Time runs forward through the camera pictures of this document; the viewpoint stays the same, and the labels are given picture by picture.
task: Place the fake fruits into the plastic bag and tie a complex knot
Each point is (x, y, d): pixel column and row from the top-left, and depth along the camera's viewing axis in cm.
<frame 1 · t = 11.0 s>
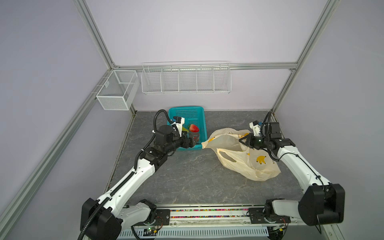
left hand: (194, 136, 74), fingers open
right hand: (240, 141, 82), fingers closed
teal plastic basket: (192, 113, 114), point 6 cm above the table
banana print plastic bag: (256, 164, 84), point 9 cm above the table
large red fake strawberry: (193, 128, 107), point 4 cm above the table

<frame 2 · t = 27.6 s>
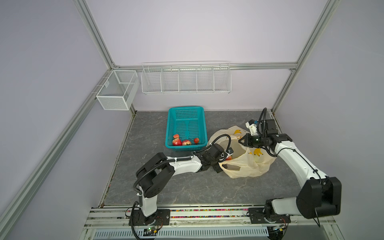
left hand: (221, 159, 88), fingers open
right hand: (240, 142, 84), fingers closed
banana print plastic bag: (245, 161, 78), point 16 cm above the table
small red fake fruit: (176, 136, 104), point 4 cm above the table
red fake apple left: (176, 142, 99), point 5 cm above the table
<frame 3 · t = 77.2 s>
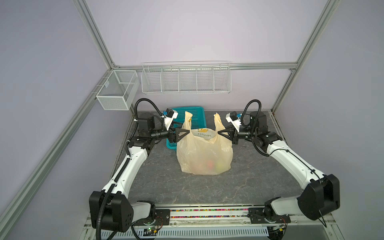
left hand: (185, 130, 72), fingers open
right hand: (219, 132, 74), fingers closed
banana print plastic bag: (203, 151, 81), point 17 cm above the table
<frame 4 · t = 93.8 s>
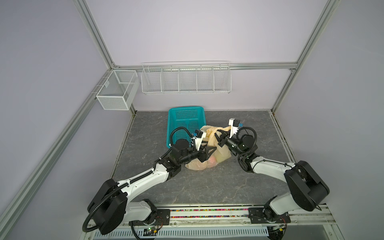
left hand: (213, 148, 74), fingers open
right hand: (212, 129, 75), fingers closed
banana print plastic bag: (221, 153, 83), point 15 cm above the table
